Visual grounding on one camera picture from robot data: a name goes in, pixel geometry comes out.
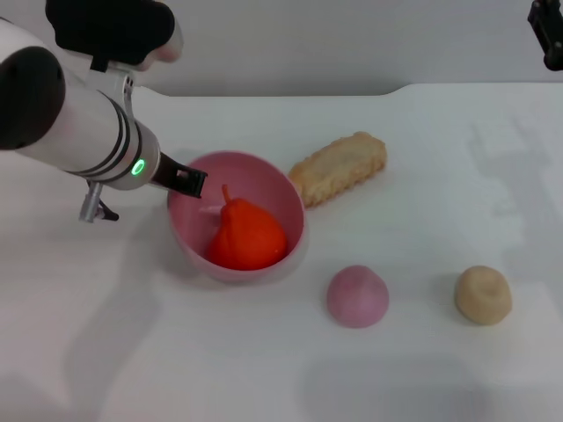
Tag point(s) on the pink round bun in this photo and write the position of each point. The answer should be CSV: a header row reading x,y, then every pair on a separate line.
x,y
357,296

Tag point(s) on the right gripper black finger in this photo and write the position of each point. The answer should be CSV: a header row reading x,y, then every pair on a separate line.
x,y
547,33

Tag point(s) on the pink plastic bowl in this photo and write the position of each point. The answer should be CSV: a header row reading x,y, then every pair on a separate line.
x,y
264,189

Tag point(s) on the silver left camera bracket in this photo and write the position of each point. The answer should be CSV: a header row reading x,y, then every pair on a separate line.
x,y
116,83

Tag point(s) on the orange toy fruit with stem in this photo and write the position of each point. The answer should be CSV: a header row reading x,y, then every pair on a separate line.
x,y
246,237

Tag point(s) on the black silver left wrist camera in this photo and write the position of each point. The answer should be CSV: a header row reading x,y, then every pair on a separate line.
x,y
114,31

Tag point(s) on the beige round bun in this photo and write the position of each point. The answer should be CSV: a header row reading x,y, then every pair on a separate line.
x,y
484,296

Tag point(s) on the long beige bread loaf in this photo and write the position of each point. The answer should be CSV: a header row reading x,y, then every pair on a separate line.
x,y
343,167

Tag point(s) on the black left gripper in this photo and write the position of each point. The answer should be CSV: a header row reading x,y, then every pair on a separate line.
x,y
165,173

